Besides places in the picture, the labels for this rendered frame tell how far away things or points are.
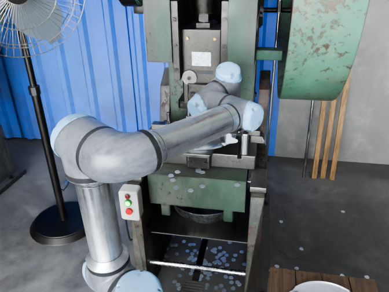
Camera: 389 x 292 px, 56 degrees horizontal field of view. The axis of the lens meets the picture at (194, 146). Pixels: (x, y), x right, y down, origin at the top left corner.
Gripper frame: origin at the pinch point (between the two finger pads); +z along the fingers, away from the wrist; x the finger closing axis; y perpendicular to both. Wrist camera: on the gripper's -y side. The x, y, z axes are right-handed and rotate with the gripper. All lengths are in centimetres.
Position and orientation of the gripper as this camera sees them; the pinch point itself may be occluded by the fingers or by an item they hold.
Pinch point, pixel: (223, 142)
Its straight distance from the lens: 135.7
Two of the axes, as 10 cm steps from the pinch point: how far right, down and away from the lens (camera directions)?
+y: 9.9, 0.5, -1.3
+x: 1.2, -7.9, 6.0
